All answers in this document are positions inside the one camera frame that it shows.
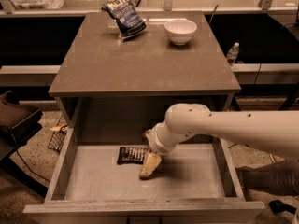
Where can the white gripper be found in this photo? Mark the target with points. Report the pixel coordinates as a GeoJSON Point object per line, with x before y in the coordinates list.
{"type": "Point", "coordinates": [155, 145]}

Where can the dark rxbar chocolate wrapper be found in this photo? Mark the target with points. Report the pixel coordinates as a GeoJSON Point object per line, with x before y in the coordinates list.
{"type": "Point", "coordinates": [135, 155]}

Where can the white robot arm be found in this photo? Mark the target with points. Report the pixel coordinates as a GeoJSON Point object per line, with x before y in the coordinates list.
{"type": "Point", "coordinates": [275, 132]}

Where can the grey open top drawer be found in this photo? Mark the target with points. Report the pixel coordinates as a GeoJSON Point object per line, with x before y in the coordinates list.
{"type": "Point", "coordinates": [194, 184]}

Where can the grey cabinet counter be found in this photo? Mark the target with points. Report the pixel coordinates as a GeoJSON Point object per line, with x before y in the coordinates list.
{"type": "Point", "coordinates": [99, 64]}

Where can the person's leg in trousers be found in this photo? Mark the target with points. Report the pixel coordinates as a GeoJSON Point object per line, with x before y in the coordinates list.
{"type": "Point", "coordinates": [281, 178]}

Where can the black caster wheel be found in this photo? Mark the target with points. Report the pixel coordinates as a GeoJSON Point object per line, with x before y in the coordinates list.
{"type": "Point", "coordinates": [278, 206]}

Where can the white ceramic bowl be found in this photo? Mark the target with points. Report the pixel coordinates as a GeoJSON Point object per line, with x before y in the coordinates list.
{"type": "Point", "coordinates": [180, 32]}

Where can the clear plastic water bottle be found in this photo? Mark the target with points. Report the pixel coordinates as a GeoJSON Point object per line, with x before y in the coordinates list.
{"type": "Point", "coordinates": [232, 53]}

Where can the blue chip bag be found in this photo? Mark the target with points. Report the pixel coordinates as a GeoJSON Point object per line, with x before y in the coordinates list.
{"type": "Point", "coordinates": [124, 14]}

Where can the dark chair at left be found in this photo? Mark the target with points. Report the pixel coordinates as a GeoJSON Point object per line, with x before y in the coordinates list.
{"type": "Point", "coordinates": [18, 123]}

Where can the wire mesh rack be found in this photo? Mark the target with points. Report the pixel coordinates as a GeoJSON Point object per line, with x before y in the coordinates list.
{"type": "Point", "coordinates": [59, 132]}

